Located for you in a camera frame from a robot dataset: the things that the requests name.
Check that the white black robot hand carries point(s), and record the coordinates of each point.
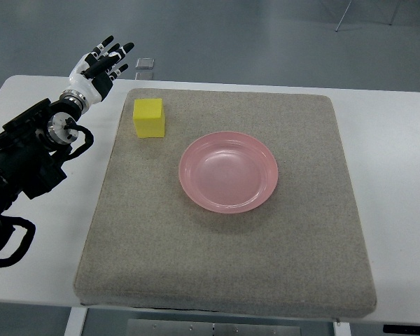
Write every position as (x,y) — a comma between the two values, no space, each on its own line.
(95,72)

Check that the yellow foam block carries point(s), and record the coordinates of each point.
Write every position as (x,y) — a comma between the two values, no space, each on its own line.
(149,118)

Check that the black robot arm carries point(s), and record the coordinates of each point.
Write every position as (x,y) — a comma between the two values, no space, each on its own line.
(33,147)

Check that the lower floor outlet plate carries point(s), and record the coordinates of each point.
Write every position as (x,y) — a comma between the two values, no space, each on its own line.
(144,76)

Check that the floor outlet plate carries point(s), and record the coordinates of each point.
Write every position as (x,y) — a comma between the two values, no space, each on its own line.
(145,63)
(144,76)

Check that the upper floor outlet plate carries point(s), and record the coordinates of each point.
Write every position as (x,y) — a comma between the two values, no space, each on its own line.
(145,63)

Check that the pink plate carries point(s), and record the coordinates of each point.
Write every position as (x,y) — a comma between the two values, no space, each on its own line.
(228,172)

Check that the beige fabric mat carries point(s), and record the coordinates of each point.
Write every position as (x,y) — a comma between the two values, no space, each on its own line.
(299,254)

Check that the white table leg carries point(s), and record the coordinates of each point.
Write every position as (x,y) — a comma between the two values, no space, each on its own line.
(76,321)

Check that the white stand legs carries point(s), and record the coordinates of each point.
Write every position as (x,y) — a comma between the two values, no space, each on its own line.
(376,12)

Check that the black label strip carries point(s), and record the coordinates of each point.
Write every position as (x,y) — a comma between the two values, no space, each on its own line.
(402,329)

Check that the grey metal base plate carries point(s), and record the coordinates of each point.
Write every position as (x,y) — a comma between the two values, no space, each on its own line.
(158,327)

